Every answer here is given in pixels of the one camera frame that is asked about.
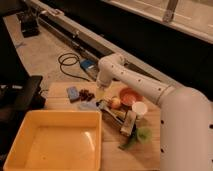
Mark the orange bowl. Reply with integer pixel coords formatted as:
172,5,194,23
119,87,143,106

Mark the black coiled cable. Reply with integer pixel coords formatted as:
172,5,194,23
57,52,93,83

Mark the black device on floor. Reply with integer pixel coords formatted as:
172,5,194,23
17,11,39,38

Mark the black chair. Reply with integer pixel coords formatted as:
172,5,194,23
0,76,45,129

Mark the wooden board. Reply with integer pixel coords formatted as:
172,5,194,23
45,82,160,171

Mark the peach colored fruit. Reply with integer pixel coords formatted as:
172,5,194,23
109,97,121,109

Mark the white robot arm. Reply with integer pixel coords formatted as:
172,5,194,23
97,53,213,171

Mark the blue electronic box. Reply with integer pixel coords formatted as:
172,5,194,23
80,59,94,70

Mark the dark red grape bunch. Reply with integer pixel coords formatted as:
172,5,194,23
79,89,95,101

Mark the wooden block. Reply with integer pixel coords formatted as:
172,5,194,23
120,110,137,137

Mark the black handled brush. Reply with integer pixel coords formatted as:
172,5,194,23
96,100,123,125

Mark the blue sponge block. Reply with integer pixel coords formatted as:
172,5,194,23
67,87,79,102

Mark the long metal rail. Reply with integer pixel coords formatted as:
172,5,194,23
24,0,213,111

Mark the yellow plastic tray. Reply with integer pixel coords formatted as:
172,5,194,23
3,110,102,171

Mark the light blue cloth piece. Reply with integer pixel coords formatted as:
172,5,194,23
78,102,98,111

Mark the white cup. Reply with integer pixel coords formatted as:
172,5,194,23
132,101,148,120

